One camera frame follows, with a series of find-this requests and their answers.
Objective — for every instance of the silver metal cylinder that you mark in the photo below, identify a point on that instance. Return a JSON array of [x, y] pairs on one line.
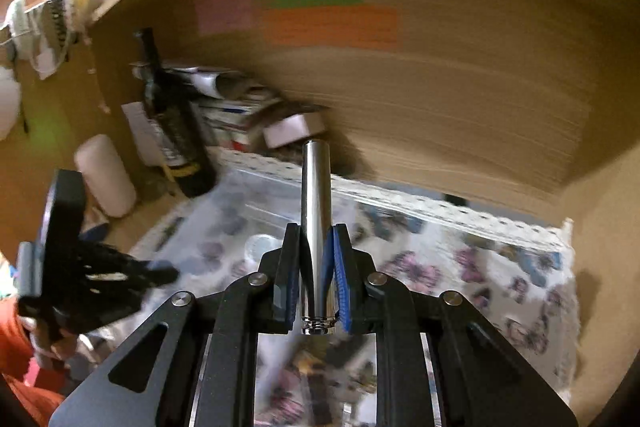
[[316, 232]]

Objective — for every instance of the white tape roll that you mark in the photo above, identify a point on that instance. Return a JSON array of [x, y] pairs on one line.
[[295, 127]]

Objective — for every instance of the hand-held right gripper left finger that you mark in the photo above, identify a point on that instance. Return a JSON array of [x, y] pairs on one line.
[[291, 279]]

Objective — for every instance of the hanging white cloth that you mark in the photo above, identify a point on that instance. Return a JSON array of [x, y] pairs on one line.
[[42, 32]]

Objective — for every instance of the butterfly print plastic tablecloth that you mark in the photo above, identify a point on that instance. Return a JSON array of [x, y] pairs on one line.
[[390, 257]]

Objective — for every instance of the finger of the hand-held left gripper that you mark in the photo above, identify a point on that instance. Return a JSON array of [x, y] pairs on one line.
[[150, 272]]

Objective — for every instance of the orange sleeved left forearm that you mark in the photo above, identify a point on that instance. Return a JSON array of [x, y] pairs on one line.
[[27, 367]]

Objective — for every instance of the stack of books and papers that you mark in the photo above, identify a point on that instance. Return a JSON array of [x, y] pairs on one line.
[[227, 107]]

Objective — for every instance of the dark wine bottle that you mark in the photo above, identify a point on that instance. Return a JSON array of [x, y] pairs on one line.
[[172, 127]]

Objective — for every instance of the person's left hand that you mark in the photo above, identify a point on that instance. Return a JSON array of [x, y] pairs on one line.
[[50, 342]]

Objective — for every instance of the orange sticky note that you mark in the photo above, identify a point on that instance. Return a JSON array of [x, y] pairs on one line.
[[330, 27]]

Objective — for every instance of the white paper sheet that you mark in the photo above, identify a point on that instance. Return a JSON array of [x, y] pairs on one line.
[[140, 132]]

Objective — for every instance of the pink sticky note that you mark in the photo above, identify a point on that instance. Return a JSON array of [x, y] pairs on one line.
[[224, 11]]

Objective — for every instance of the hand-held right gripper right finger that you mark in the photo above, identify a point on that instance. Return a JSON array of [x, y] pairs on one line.
[[341, 279]]

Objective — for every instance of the white paper roll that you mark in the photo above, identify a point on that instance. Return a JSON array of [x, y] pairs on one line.
[[106, 174]]

